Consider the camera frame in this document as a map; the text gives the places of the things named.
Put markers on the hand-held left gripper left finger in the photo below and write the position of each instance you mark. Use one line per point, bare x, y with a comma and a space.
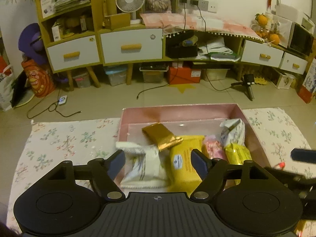
117, 164

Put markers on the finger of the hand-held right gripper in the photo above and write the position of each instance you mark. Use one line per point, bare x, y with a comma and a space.
303, 155
298, 182

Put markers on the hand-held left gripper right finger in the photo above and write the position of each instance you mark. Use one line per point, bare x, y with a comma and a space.
198, 164

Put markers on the pink clear snack packet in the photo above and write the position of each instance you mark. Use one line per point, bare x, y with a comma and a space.
212, 148

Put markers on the yellow blue-label snack packet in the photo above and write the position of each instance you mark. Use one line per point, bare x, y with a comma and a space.
180, 177

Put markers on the small red snack packet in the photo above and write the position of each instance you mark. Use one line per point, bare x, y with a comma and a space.
280, 165

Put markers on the white striped snack packet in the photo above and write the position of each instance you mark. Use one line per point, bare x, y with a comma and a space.
143, 163

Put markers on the yellow clear snack packet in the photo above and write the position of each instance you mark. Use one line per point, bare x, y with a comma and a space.
237, 153

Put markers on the white black-print snack packet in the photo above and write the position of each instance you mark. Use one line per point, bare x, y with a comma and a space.
234, 133

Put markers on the gold snack packet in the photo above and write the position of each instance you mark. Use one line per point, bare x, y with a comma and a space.
158, 134

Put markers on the silver pink cardboard box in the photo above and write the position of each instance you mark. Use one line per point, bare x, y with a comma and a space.
172, 113

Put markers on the floral tablecloth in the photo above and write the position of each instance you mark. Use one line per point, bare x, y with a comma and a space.
61, 140

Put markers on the colourful gift bag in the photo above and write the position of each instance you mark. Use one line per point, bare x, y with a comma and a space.
308, 84

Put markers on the yellow star floor sticker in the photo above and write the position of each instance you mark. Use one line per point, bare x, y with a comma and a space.
184, 88

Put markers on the white printed storage crate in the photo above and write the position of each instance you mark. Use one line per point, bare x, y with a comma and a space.
285, 79

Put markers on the white power strip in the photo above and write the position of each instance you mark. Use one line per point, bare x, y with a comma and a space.
61, 100

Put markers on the blue-lid storage bin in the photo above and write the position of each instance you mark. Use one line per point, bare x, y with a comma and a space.
116, 75

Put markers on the orange red box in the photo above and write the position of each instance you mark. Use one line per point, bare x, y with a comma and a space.
184, 75

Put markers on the clear storage bin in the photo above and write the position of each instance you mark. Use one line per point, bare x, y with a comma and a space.
214, 74
81, 79
151, 74

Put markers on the pile of papers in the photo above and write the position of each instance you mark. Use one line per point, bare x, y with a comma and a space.
217, 50

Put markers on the white black microwave oven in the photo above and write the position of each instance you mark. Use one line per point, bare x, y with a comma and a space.
301, 39

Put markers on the black bag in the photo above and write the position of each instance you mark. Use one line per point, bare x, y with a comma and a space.
181, 49

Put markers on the orange printed bag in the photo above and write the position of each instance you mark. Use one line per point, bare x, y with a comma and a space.
37, 79

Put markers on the orange fruit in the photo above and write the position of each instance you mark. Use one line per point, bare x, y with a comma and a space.
274, 38
261, 19

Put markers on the black flat panel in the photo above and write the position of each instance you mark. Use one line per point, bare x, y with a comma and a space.
21, 88

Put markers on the wooden tv cabinet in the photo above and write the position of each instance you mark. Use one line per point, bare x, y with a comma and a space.
237, 47

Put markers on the bag of small oranges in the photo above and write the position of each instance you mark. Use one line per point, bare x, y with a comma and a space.
261, 33

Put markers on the white gift bag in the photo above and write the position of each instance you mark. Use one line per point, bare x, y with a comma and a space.
281, 27

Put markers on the white paper bag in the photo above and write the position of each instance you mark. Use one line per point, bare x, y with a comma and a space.
6, 88

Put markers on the pink tasselled cloth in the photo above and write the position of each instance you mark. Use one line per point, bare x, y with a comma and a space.
217, 24

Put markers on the brown cardboard box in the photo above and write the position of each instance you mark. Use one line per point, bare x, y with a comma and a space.
118, 21

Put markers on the small brown carton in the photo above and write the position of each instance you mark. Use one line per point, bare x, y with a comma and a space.
86, 22

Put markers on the white carton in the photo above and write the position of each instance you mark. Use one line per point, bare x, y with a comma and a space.
56, 30

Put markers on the white boxes on microwave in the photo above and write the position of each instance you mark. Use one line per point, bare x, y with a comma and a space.
288, 7

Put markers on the purple plush toy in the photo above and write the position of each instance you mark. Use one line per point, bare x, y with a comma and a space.
32, 42

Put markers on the tall wooden shelf unit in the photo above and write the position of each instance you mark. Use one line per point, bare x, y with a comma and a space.
95, 5

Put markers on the cardboard tube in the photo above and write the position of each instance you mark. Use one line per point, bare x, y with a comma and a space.
110, 1

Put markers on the white cardboard box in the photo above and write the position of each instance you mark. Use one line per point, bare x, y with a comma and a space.
47, 6

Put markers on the black tripod camera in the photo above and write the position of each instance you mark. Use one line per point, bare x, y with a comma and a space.
248, 81

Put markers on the wall socket panel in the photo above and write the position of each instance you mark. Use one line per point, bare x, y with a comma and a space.
201, 5

